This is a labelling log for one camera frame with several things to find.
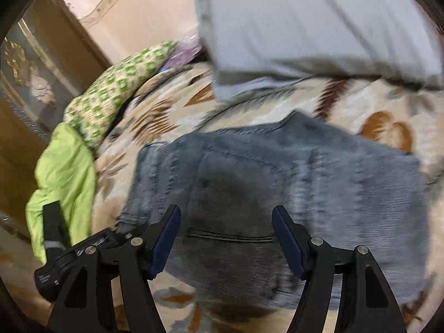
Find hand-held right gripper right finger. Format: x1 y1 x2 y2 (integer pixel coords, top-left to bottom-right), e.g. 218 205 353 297
271 205 407 333

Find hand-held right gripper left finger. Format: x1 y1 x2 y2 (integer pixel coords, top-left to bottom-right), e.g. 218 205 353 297
47 205 181 333

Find grey-blue denim pants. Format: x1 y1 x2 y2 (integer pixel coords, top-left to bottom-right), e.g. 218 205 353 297
118 109 432 314

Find lime green cloth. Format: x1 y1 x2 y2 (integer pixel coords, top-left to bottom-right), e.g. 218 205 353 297
25 123 97 264

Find cream leaf-print blanket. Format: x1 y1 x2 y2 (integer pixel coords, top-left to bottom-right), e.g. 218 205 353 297
0 62 444 333

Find wooden cabinet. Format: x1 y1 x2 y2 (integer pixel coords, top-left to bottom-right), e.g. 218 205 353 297
0 0 115 240

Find green checkered cloth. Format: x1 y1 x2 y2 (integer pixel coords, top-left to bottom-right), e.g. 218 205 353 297
64 41 179 151

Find purple plastic bag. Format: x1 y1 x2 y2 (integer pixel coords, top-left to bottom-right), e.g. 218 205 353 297
161 29 205 72

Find grey pillow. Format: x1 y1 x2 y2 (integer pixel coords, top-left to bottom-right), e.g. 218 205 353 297
193 0 444 101

